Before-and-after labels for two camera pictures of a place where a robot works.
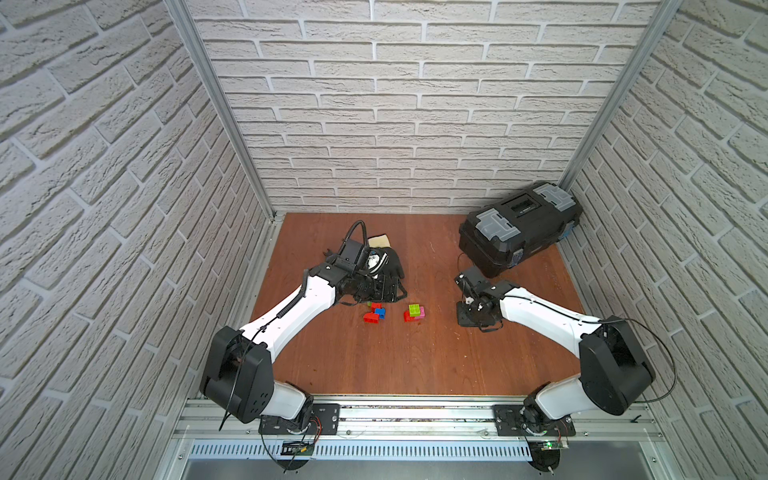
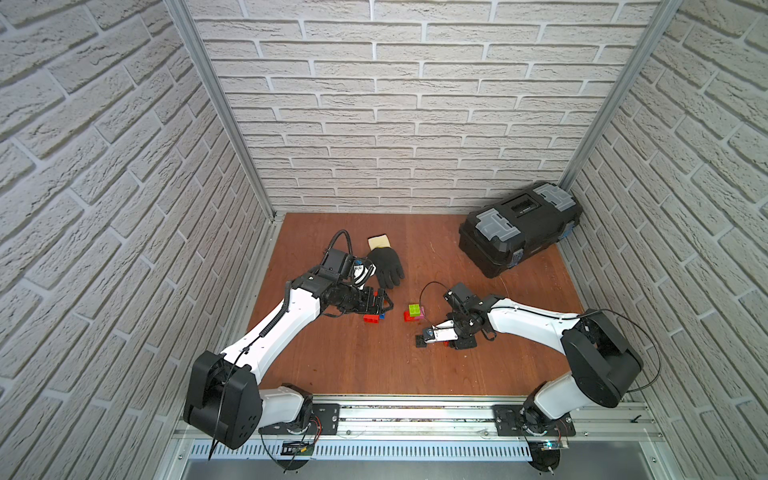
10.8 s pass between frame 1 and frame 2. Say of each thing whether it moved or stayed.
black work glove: stayed
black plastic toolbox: stayed
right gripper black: moved
